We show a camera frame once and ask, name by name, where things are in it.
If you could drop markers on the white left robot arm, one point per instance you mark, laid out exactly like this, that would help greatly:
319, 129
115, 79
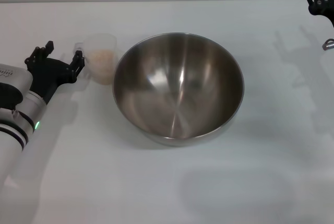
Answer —
15, 109

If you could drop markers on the stainless steel mixing bowl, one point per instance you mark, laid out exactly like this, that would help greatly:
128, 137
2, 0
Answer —
177, 93

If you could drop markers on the clear plastic measuring cup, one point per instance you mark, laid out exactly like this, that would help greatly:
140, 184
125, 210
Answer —
101, 44

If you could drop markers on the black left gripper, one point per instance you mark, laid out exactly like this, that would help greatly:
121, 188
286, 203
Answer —
52, 75

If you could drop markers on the white rice grains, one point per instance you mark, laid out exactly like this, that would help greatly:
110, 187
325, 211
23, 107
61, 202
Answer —
100, 64

